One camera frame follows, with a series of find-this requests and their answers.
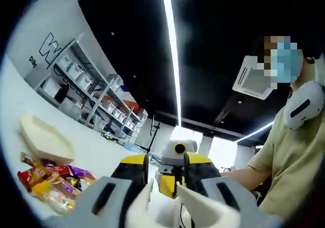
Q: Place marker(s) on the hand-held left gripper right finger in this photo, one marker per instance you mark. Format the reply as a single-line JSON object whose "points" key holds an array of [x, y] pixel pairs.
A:
{"points": [[241, 200]]}

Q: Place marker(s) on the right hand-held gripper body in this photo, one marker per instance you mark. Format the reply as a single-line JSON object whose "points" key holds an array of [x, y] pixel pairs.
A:
{"points": [[175, 157]]}

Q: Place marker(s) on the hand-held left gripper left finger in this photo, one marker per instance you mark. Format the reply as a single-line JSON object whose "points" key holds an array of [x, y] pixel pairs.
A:
{"points": [[101, 202]]}

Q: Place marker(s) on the yellow cake packet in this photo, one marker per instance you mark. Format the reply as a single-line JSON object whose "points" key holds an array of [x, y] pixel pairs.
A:
{"points": [[50, 197]]}

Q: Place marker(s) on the cream hexagonal food container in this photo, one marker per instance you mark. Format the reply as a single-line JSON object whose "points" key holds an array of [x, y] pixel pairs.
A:
{"points": [[48, 141]]}

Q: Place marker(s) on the black tripod stand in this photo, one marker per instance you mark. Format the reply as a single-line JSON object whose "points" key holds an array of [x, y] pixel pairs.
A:
{"points": [[153, 134]]}

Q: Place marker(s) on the light blue box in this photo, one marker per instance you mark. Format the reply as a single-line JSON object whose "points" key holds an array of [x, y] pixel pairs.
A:
{"points": [[133, 147]]}

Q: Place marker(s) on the person in beige shirt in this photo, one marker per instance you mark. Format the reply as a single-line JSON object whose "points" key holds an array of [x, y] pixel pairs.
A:
{"points": [[292, 162]]}

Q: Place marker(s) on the yellow black small tool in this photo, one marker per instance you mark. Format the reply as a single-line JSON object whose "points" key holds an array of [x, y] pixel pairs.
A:
{"points": [[108, 135]]}

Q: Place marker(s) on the ceiling light strip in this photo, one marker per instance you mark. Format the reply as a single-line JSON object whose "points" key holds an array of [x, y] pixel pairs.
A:
{"points": [[172, 47], [255, 132]]}

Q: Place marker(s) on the grey metal shelf rack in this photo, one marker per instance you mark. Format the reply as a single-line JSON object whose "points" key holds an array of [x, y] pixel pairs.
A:
{"points": [[101, 98]]}

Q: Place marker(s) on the grey chair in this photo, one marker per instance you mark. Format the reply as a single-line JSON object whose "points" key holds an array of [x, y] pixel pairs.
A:
{"points": [[49, 88], [71, 108]]}

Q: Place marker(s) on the ceiling air conditioner unit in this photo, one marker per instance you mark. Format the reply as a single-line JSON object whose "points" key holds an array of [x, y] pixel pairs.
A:
{"points": [[247, 83]]}

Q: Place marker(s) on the white worn neck device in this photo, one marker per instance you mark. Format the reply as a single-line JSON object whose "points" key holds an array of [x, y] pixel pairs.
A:
{"points": [[302, 106]]}

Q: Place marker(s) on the black canister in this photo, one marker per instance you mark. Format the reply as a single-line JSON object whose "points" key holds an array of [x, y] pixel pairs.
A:
{"points": [[61, 93]]}

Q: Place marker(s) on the group of white storage bins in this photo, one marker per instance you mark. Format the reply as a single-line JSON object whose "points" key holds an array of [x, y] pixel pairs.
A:
{"points": [[76, 73]]}

